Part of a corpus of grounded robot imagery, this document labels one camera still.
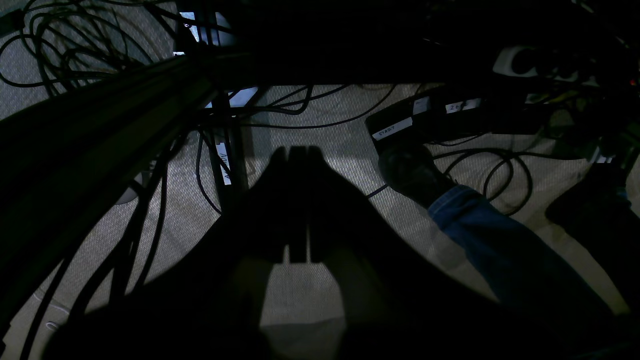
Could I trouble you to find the blue jeans leg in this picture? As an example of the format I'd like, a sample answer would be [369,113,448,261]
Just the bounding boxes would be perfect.
[428,185,613,322]

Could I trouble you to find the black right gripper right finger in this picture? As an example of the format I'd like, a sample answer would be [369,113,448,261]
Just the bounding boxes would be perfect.
[308,146,639,360]

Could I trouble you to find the dark shoe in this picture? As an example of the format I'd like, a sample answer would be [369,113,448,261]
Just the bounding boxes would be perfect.
[378,143,457,209]

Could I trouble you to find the black floor cable bundle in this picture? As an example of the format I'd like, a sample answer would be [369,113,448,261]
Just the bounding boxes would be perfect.
[0,0,181,96]

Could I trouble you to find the black labelled power strip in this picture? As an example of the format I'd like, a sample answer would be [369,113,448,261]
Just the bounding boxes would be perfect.
[365,86,554,149]

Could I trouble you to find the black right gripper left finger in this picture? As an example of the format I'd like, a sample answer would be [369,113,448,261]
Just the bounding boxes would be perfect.
[45,147,287,360]

